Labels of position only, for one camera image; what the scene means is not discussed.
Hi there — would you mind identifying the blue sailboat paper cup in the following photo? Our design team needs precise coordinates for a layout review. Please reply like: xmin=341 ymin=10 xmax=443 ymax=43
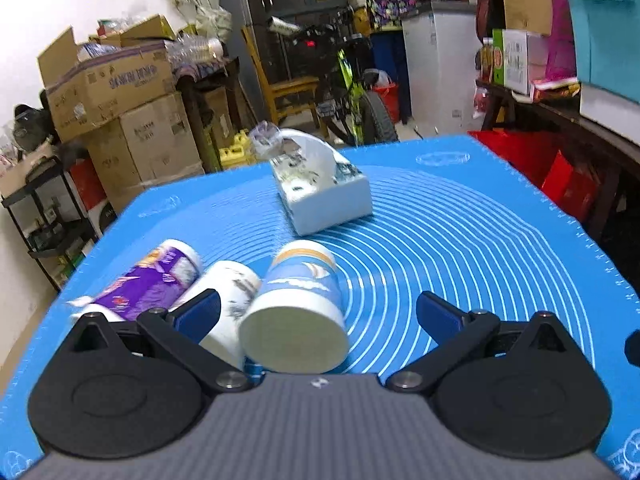
xmin=239 ymin=240 xmax=349 ymax=374

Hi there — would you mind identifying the purple paper cup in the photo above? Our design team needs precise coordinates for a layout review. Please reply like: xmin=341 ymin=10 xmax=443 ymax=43
xmin=70 ymin=240 xmax=204 ymax=324

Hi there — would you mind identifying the white patterned paper cup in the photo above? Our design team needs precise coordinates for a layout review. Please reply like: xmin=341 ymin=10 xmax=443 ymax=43
xmin=172 ymin=260 xmax=262 ymax=370

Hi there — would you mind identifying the dark wooden side table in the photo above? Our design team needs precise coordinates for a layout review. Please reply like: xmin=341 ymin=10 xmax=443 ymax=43
xmin=476 ymin=79 xmax=640 ymax=241

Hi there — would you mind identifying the blue silicone baking mat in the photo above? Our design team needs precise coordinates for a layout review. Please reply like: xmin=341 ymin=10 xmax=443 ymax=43
xmin=1 ymin=136 xmax=639 ymax=479

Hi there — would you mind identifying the black metal shelf rack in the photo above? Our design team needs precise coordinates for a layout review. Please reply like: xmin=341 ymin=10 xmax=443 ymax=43
xmin=1 ymin=155 xmax=99 ymax=292

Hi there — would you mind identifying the red bag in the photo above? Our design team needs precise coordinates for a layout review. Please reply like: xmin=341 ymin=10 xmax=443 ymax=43
xmin=469 ymin=129 xmax=600 ymax=222

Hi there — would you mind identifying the lower cardboard box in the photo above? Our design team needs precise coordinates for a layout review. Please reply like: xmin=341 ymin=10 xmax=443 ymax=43
xmin=82 ymin=92 xmax=204 ymax=214

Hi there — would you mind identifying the cardboard box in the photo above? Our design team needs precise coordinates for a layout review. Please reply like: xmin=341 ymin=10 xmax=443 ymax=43
xmin=82 ymin=92 xmax=204 ymax=214
xmin=38 ymin=28 xmax=175 ymax=142

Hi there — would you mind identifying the yellow plastic jug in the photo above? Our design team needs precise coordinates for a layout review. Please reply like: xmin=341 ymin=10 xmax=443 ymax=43
xmin=219 ymin=130 xmax=256 ymax=170

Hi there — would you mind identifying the white tissue box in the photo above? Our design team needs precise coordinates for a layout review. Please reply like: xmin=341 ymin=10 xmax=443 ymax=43
xmin=248 ymin=122 xmax=373 ymax=236

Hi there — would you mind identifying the green and white carton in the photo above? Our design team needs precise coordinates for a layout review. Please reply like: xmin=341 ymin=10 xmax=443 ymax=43
xmin=492 ymin=29 xmax=549 ymax=96

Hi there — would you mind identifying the upper cardboard box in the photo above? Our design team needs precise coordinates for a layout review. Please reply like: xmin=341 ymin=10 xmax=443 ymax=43
xmin=38 ymin=28 xmax=175 ymax=142

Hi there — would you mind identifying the black and green bicycle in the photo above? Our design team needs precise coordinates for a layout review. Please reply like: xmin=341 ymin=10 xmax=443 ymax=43
xmin=267 ymin=6 xmax=398 ymax=148

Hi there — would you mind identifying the red bucket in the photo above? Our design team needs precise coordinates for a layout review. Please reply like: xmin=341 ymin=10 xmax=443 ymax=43
xmin=373 ymin=82 xmax=400 ymax=124

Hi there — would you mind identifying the teal plastic storage bin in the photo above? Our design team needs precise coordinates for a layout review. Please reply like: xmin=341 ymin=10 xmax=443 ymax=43
xmin=568 ymin=0 xmax=640 ymax=102

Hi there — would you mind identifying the wooden chair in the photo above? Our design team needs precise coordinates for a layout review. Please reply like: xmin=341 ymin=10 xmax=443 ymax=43
xmin=241 ymin=26 xmax=329 ymax=139

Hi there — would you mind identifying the white refrigerator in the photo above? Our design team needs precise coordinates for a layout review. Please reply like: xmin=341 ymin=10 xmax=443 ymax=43
xmin=401 ymin=0 xmax=482 ymax=136

